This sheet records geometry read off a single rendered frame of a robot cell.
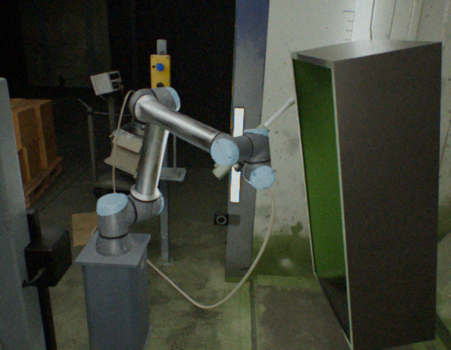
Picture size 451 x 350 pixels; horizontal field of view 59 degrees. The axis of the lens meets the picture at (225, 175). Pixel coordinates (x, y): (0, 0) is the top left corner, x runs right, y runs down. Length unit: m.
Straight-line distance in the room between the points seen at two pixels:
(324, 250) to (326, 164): 0.49
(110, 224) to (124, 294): 0.36
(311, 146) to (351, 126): 0.65
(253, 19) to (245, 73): 0.30
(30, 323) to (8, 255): 0.13
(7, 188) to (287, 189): 2.18
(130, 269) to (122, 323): 0.33
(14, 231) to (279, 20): 2.03
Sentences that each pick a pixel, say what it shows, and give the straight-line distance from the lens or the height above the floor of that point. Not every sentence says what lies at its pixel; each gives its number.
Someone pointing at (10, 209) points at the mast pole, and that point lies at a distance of 0.64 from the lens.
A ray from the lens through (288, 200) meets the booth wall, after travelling 2.67.
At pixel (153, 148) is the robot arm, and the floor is 1.18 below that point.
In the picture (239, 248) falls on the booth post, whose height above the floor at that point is 0.29.
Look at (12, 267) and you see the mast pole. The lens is 0.68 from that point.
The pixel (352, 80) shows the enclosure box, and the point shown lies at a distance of 1.36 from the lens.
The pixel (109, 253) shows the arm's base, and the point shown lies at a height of 0.66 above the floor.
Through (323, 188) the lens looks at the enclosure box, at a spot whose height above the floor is 0.97.
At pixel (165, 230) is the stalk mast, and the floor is 0.29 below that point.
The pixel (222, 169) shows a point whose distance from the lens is 1.72.
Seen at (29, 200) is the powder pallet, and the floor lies 0.08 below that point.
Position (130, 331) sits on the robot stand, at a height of 0.23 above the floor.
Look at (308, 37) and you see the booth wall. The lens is 2.46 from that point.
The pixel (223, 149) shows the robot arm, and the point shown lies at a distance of 1.30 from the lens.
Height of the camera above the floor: 1.71
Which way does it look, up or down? 20 degrees down
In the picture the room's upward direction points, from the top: 2 degrees clockwise
